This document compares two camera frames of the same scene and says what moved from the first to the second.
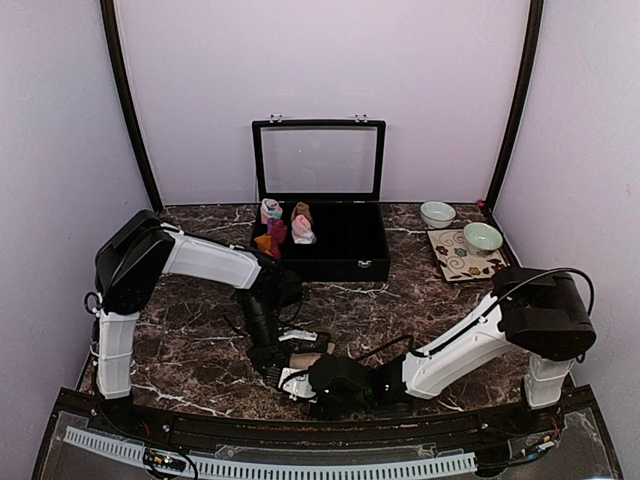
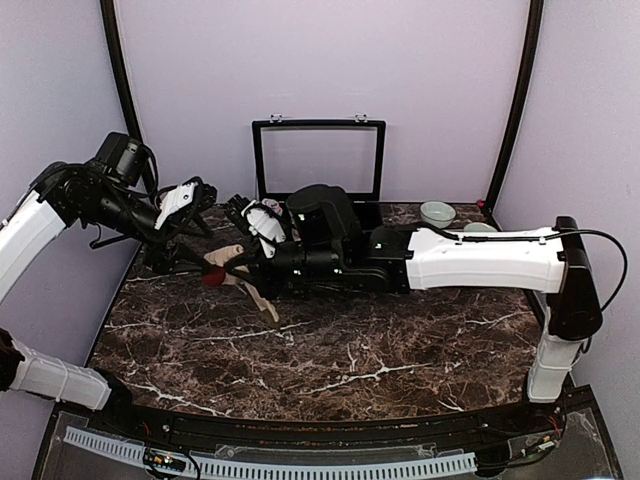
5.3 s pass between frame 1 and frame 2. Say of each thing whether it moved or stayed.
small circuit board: stayed
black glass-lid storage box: stayed
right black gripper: moved
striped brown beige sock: moved
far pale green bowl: stayed
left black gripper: moved
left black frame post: stayed
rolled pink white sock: stayed
